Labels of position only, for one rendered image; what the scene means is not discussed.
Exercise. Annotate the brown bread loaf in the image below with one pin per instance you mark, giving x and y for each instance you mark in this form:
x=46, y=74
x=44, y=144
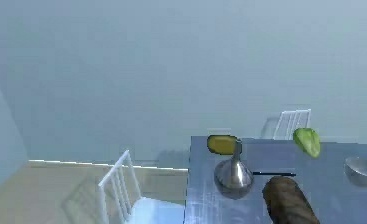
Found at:
x=287, y=201

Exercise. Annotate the green lettuce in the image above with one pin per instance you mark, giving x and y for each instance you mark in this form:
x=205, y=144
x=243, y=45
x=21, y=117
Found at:
x=308, y=141

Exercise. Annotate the grey metal bowl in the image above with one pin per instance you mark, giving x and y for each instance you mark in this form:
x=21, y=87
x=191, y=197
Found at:
x=360, y=171

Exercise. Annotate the blue grey table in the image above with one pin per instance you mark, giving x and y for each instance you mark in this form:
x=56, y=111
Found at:
x=327, y=190

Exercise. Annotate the white slatted chair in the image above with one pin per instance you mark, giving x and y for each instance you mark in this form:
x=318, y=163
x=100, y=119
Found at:
x=121, y=186
x=292, y=123

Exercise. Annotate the thin black stick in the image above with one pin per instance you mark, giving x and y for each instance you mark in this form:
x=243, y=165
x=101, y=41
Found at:
x=274, y=173

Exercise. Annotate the silver metal vase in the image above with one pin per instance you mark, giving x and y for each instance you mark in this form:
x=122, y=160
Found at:
x=233, y=175

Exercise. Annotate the yellow green round food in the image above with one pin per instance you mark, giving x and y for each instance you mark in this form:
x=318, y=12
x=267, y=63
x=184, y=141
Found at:
x=221, y=144

